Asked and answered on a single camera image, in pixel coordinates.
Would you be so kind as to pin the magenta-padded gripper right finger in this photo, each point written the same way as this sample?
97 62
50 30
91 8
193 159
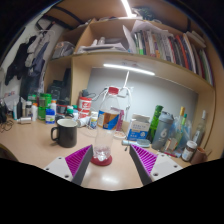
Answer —
146 160

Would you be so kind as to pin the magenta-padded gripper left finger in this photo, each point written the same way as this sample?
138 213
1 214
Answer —
78 160

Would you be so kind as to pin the clear water bottle red cap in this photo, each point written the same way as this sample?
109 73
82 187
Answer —
106 123

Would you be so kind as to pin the light blue hairbrush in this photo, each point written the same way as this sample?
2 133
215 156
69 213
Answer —
141 143

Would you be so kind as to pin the black mug white inside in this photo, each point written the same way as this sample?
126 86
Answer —
66 135

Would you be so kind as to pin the white and blue carton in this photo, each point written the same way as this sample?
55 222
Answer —
138 128

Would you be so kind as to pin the clear bottle yellow cap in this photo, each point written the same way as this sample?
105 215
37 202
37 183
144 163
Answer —
178 130

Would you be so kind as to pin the brown bottle green cap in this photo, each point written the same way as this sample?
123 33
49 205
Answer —
69 113

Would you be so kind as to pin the pink packet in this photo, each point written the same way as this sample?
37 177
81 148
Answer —
120 120

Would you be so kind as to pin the white bottle blue cap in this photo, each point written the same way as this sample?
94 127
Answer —
50 117

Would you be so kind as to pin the brown mug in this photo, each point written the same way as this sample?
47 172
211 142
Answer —
199 156

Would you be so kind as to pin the red and white canister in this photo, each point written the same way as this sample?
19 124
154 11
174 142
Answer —
85 106

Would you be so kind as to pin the tall clear glass bottle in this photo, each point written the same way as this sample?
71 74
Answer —
200 131

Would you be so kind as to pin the green container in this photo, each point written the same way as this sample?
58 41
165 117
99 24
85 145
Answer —
43 106

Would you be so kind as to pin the black bag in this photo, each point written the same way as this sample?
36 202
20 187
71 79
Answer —
59 90

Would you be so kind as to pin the white light bar under shelf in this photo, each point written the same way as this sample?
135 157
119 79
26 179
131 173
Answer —
128 69

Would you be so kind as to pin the hanging dark clothes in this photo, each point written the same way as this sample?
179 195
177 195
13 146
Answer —
30 63

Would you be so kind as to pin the ceiling light strip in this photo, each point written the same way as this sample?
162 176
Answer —
126 8

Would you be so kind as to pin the white wall power strip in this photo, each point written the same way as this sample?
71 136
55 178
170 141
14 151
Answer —
125 91

